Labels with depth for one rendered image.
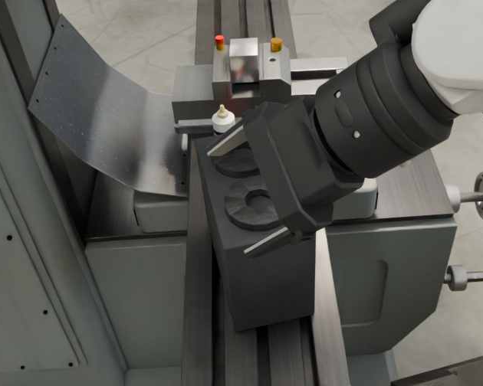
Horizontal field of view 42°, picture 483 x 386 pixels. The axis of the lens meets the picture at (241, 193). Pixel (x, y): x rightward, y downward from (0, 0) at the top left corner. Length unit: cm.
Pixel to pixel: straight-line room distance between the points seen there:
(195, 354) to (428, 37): 60
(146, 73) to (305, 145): 261
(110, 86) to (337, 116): 94
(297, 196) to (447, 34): 18
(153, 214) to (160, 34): 220
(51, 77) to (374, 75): 84
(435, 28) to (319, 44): 277
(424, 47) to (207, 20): 118
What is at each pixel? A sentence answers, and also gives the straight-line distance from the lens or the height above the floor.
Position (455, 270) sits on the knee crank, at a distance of 152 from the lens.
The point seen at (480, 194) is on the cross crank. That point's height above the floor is 63.
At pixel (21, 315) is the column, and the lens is 148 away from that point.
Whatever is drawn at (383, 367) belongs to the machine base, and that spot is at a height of 20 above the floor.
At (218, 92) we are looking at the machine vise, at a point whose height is 100.
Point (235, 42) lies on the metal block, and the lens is 122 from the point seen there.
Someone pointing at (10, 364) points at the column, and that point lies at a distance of 166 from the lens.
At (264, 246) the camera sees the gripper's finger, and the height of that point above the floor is 127.
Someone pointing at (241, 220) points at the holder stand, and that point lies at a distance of 78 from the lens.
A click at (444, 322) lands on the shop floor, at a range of 207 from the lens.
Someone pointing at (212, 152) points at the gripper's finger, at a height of 130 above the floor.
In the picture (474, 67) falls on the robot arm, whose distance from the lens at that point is 43.
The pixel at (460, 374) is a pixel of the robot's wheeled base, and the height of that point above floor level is 59.
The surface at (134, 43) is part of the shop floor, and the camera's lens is 336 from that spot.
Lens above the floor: 169
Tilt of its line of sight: 45 degrees down
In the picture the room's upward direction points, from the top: 6 degrees counter-clockwise
